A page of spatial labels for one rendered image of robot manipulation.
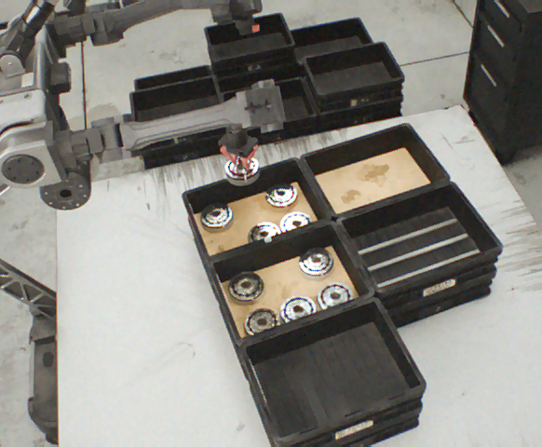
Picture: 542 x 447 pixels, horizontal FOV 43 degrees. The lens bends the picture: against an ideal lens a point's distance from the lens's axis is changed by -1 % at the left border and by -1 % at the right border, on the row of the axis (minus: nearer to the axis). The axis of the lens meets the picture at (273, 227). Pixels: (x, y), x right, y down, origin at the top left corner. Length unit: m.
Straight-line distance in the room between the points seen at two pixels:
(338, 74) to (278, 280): 1.49
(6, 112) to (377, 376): 1.13
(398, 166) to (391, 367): 0.76
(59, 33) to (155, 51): 2.54
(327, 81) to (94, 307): 1.59
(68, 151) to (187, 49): 2.93
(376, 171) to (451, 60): 2.01
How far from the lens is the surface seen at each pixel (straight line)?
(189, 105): 3.24
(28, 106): 1.69
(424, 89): 4.03
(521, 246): 2.36
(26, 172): 1.65
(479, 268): 2.06
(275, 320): 1.95
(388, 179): 2.32
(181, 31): 4.67
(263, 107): 1.49
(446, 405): 2.01
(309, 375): 1.88
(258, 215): 2.23
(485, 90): 3.55
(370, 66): 3.36
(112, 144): 1.62
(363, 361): 1.90
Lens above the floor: 2.48
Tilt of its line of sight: 49 degrees down
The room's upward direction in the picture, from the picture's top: 7 degrees counter-clockwise
